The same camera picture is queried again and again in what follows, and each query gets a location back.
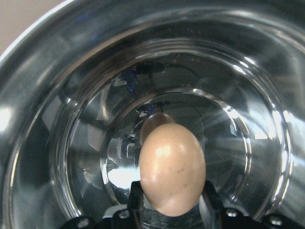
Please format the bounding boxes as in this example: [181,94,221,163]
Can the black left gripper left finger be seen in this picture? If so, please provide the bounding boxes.
[127,181,143,229]

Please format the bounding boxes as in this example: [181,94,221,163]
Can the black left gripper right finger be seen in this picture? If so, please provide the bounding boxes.
[199,181,238,229]

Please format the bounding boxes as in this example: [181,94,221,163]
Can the brown egg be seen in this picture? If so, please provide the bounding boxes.
[139,124,206,217]

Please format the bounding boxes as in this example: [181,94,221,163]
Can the pale green electric pot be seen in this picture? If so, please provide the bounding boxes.
[0,0,305,229]

